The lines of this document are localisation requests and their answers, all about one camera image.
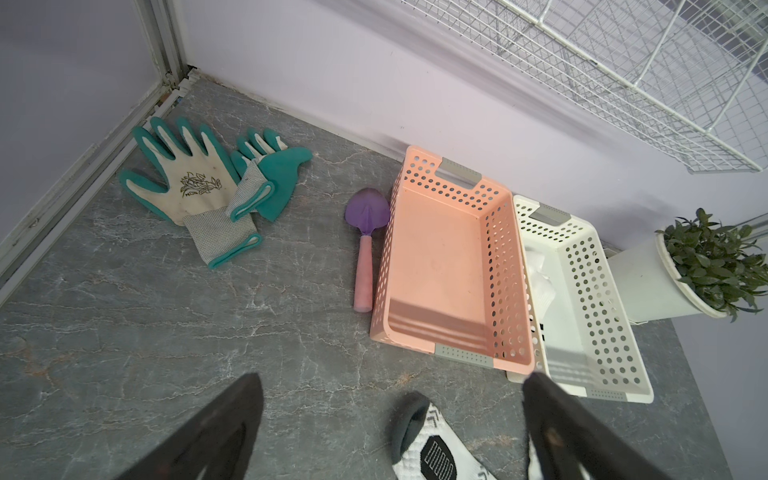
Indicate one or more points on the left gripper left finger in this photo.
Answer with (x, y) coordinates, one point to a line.
(217, 443)

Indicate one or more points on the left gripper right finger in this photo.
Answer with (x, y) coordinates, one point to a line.
(567, 442)

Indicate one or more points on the white black striped sock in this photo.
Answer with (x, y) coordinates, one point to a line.
(543, 292)

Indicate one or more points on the white plastic basket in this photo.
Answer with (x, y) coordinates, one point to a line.
(583, 339)

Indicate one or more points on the pink plastic basket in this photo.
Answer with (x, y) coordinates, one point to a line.
(452, 278)

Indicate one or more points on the white sock hexagon patch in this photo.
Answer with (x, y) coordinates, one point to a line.
(424, 446)

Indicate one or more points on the potted green plant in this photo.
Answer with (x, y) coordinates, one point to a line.
(692, 266)

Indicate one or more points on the green white garden glove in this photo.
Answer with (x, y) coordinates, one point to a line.
(200, 180)

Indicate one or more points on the purple pink garden trowel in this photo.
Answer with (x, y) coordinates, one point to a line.
(367, 211)

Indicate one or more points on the white wire wall shelf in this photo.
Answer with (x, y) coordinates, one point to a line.
(688, 78)

